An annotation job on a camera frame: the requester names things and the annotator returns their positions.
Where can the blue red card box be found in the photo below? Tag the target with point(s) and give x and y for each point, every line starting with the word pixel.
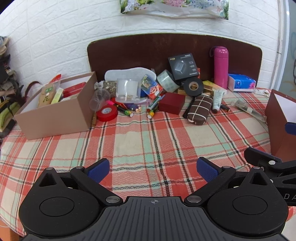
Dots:
pixel 150 87

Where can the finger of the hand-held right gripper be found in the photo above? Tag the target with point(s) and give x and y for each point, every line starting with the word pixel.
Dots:
pixel 261 156
pixel 291 128

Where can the clear tape roll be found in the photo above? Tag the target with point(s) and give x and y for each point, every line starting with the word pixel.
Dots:
pixel 167 81

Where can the tan cardboard box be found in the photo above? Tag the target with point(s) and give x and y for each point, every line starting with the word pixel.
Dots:
pixel 53 118

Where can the white cream tube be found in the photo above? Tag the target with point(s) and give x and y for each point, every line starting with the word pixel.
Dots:
pixel 217 102

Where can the brass lighter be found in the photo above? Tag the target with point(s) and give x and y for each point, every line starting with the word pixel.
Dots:
pixel 94 120

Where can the floral plastic bag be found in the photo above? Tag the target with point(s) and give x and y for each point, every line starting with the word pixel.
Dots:
pixel 173 8

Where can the green tea packet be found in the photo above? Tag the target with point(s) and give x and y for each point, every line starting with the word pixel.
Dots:
pixel 46 95

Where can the small purple figure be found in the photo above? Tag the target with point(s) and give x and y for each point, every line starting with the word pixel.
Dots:
pixel 134 107

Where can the plaid tablecloth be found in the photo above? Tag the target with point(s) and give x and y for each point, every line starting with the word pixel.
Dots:
pixel 138 143

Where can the white insole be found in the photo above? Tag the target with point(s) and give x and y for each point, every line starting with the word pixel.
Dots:
pixel 129 73

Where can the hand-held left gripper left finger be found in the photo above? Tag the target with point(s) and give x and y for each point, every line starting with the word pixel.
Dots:
pixel 99 170

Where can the red flat box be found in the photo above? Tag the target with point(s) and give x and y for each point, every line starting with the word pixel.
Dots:
pixel 74 89

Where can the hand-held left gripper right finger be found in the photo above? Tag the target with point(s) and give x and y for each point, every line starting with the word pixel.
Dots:
pixel 207 169

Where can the pink highlighter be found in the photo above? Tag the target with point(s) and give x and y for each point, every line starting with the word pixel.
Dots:
pixel 108 102

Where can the blue tissue pack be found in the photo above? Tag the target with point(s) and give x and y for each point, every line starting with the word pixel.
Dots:
pixel 241 83

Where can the red tape roll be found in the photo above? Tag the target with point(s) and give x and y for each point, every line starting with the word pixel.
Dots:
pixel 106 114

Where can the clear syringe pen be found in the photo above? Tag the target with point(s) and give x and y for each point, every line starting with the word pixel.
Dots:
pixel 248 109

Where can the pile of clothes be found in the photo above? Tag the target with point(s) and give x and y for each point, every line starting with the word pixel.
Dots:
pixel 7 92

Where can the dried flower pouch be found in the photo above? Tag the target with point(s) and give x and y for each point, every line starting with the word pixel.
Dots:
pixel 109 87

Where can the dark wooden headboard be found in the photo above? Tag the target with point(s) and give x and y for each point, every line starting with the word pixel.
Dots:
pixel 138 51

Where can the brown open box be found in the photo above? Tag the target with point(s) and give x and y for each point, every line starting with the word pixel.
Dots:
pixel 277 120

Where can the yellow green tube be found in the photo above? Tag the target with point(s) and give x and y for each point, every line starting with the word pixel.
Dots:
pixel 57 95

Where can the clear plastic cup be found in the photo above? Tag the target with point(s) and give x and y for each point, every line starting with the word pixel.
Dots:
pixel 99 99

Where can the clear jar with white candle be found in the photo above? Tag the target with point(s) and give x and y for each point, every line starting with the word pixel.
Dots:
pixel 127 89

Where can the small white packet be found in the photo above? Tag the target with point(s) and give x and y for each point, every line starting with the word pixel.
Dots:
pixel 262 92

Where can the black product box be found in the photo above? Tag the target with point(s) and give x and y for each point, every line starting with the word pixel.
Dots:
pixel 183 66

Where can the gold box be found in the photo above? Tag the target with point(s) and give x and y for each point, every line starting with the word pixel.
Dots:
pixel 214 87

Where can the black tape roll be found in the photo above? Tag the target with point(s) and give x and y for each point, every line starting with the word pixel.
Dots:
pixel 200 89

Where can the brown grid glasses case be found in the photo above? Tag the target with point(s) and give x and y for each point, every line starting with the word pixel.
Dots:
pixel 200 109

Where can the black comb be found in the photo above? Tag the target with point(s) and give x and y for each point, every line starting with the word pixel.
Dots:
pixel 188 109

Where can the pink thermos bottle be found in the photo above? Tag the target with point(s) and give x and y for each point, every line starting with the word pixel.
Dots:
pixel 220 67

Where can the red white packet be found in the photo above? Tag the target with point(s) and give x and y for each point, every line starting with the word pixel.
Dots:
pixel 56 78

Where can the dark red box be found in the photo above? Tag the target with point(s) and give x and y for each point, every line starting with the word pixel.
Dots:
pixel 171 103

